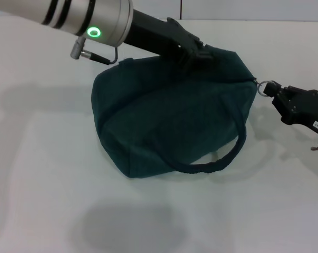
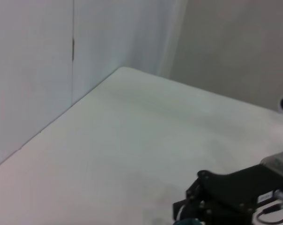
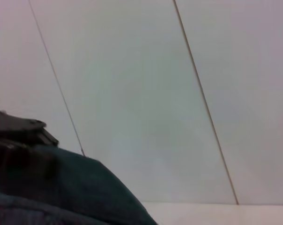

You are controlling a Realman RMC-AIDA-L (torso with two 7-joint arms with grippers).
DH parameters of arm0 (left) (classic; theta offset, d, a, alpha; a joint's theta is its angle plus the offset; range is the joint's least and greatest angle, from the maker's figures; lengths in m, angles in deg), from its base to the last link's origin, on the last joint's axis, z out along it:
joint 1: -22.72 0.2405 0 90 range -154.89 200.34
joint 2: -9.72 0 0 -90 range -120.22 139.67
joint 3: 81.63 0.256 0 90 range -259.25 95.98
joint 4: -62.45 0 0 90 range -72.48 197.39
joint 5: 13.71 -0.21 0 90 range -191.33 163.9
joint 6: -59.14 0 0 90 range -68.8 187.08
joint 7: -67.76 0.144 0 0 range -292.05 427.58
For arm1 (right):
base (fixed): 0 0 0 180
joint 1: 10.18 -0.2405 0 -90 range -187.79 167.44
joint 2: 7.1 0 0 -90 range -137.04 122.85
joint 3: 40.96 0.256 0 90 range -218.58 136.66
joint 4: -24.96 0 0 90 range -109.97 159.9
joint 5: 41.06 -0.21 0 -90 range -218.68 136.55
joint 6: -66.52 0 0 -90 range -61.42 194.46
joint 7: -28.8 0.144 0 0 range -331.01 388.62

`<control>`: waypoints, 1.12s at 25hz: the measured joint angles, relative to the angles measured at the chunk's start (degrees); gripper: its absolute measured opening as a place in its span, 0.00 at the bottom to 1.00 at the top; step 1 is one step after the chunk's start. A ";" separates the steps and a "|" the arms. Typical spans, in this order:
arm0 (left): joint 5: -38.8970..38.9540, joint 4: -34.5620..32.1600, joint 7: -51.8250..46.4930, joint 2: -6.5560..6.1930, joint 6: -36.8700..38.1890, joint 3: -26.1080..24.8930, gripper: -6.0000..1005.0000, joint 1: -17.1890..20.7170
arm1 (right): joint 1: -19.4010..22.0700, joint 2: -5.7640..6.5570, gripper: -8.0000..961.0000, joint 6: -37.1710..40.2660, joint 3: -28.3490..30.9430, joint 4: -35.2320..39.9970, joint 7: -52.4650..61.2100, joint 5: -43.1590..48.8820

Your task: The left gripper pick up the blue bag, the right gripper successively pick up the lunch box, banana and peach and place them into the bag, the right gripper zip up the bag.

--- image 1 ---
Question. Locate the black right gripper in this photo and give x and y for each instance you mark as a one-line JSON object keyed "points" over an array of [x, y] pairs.
{"points": [[303, 108]]}

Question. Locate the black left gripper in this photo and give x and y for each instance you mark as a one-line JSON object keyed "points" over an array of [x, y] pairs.
{"points": [[159, 34]]}

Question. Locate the dark teal lunch bag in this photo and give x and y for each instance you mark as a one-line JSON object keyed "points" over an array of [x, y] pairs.
{"points": [[161, 113]]}

